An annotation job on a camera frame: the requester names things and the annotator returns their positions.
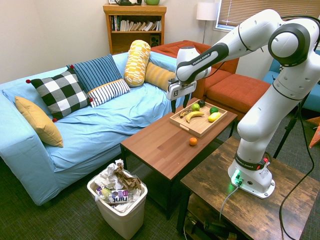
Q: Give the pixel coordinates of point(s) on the black white checkered pillow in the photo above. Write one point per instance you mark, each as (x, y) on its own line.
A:
(61, 92)

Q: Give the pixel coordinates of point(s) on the black speaker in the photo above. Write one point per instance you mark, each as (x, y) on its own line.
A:
(155, 40)

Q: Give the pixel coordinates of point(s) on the orange sofa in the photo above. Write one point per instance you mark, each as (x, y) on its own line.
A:
(225, 85)

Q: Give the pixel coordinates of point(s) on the crumpled white paper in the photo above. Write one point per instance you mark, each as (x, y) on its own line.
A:
(107, 175)

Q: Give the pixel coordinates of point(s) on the white navy striped pillow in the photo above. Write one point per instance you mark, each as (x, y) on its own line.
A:
(108, 92)

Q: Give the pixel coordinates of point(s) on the mustard yellow square pillow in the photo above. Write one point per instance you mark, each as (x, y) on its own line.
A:
(40, 122)

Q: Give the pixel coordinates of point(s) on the blue striped pillow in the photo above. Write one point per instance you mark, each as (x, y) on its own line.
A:
(96, 72)

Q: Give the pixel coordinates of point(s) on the yellow lemon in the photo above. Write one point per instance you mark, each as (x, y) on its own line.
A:
(214, 116)

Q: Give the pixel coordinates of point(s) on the row of books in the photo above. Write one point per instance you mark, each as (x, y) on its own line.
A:
(136, 25)

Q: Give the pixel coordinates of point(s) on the blue armchair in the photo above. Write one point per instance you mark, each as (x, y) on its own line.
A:
(297, 82)

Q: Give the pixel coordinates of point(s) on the dark avocado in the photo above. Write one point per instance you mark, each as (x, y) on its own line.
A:
(201, 103)

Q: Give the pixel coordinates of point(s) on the yellow white patterned bolster pillow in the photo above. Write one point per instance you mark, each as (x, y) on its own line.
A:
(137, 63)

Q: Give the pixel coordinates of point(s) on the black camera tripod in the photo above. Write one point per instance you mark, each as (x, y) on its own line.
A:
(291, 127)

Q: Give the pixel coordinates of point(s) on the white floor lamp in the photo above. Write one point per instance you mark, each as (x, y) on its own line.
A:
(207, 15)

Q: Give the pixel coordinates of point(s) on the yellow grey striped pillow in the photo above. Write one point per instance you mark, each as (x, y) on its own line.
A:
(160, 76)

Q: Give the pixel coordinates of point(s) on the green bowl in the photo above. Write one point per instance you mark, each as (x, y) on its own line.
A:
(152, 2)

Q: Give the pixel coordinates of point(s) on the wooden serving tray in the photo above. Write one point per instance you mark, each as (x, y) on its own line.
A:
(198, 119)

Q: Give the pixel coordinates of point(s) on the rustic dark wood side table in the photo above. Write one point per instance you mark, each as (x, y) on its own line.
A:
(250, 197)

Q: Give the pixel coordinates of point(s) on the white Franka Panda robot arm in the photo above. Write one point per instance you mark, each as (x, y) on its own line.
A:
(260, 105)

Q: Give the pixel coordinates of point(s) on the crumpled brown paper bag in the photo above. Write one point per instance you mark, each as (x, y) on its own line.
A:
(127, 178)

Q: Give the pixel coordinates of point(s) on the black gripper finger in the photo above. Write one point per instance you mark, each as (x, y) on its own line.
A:
(185, 100)
(173, 106)

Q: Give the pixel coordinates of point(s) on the brown wooden coffee table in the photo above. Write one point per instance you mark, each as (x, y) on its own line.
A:
(170, 147)

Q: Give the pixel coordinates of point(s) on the hint water bottle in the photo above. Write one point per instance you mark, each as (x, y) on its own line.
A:
(117, 196)

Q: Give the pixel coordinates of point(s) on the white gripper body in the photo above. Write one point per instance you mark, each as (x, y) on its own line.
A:
(179, 91)

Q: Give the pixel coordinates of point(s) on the orange tangerine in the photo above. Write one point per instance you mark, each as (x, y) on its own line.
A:
(193, 141)

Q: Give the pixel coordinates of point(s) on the wooden window blinds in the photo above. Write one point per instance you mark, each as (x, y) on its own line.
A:
(260, 11)

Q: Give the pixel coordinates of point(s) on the green apple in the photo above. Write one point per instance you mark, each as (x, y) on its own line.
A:
(195, 107)

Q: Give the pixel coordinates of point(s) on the wooden bookshelf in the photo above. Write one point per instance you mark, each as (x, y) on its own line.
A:
(135, 27)

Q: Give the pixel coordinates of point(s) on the white plastic trash bin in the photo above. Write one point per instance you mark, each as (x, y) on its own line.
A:
(120, 210)

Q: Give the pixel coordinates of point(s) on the brown overripe banana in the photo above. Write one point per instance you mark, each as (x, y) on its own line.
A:
(184, 113)

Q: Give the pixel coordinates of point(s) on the yellow banana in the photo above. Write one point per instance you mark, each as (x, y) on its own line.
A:
(193, 116)

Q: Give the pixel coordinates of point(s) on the green lime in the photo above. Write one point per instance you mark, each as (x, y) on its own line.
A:
(214, 110)

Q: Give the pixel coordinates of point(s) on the light blue sofa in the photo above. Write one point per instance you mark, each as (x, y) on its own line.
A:
(82, 125)

